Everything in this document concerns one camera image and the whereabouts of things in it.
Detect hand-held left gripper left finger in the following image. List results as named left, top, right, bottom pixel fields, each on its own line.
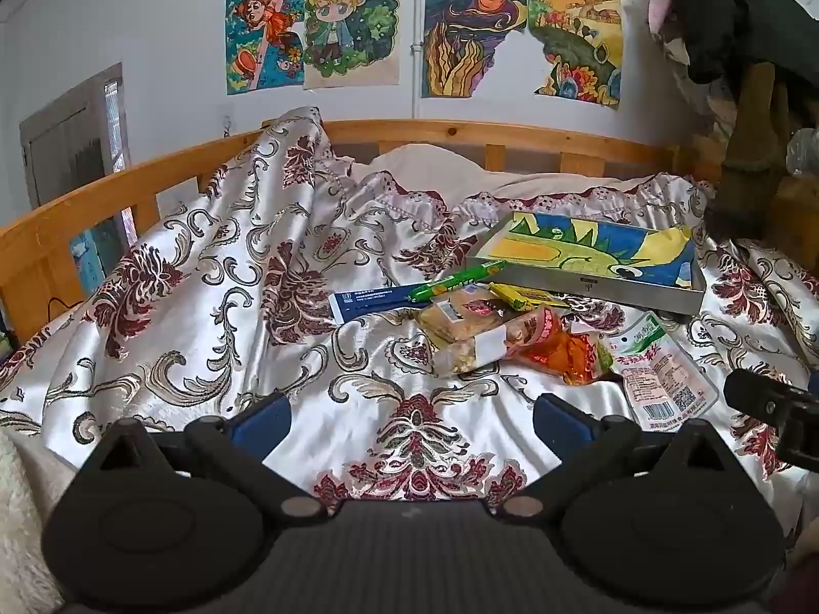
left=90, top=390, right=327, bottom=522

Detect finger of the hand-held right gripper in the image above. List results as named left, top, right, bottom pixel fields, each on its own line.
left=724, top=367, right=819, bottom=471

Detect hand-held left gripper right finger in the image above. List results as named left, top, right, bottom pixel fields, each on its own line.
left=495, top=393, right=737, bottom=522

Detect orange-red snack packet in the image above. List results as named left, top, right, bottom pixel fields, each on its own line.
left=525, top=326, right=616, bottom=386

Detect small orange snack packet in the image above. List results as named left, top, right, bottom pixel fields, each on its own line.
left=517, top=305, right=567, bottom=359

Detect cracker packet white label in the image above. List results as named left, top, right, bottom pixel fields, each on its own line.
left=435, top=325, right=532, bottom=376

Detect white green snack packet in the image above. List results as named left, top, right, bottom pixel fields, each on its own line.
left=601, top=310, right=721, bottom=429

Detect yellow snack packet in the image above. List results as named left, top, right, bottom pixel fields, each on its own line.
left=489, top=282, right=570, bottom=313

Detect metal tray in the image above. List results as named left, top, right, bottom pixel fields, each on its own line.
left=477, top=210, right=708, bottom=316

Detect rice cracker packet blue label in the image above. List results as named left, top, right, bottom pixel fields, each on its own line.
left=416, top=288, right=513, bottom=341

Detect green sausage stick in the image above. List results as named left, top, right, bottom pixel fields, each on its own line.
left=409, top=260, right=506, bottom=303

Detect flat blue packet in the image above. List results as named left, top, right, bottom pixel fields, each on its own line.
left=329, top=282, right=426, bottom=326

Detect colourful dinosaur drawing sheet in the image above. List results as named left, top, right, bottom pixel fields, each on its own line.
left=486, top=212, right=695, bottom=288

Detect white fluffy cloth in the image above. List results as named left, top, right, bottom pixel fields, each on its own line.
left=0, top=428, right=84, bottom=614

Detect clear plastic bag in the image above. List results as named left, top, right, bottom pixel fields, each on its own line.
left=784, top=128, right=819, bottom=180

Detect cream bed sheet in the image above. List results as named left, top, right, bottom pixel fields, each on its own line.
left=333, top=144, right=666, bottom=218

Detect olive brown garment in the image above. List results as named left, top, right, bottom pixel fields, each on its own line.
left=705, top=60, right=795, bottom=239

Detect pale patterned cloth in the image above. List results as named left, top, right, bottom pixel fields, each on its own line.
left=662, top=13, right=734, bottom=137

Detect black jacket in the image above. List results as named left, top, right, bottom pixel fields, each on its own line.
left=653, top=0, right=819, bottom=85

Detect pink cloth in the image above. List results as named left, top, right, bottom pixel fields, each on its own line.
left=646, top=0, right=674, bottom=36

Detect wooden bed frame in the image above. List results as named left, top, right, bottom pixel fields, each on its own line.
left=0, top=118, right=724, bottom=346

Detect white wall pipe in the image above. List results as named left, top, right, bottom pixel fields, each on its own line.
left=412, top=0, right=424, bottom=120

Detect landscape wall drawing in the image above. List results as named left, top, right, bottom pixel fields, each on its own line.
left=526, top=0, right=623, bottom=109

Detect red-haired figure wall drawing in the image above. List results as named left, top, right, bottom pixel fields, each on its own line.
left=225, top=0, right=307, bottom=96

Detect swirl sea wall drawing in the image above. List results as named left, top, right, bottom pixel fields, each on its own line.
left=422, top=0, right=529, bottom=100

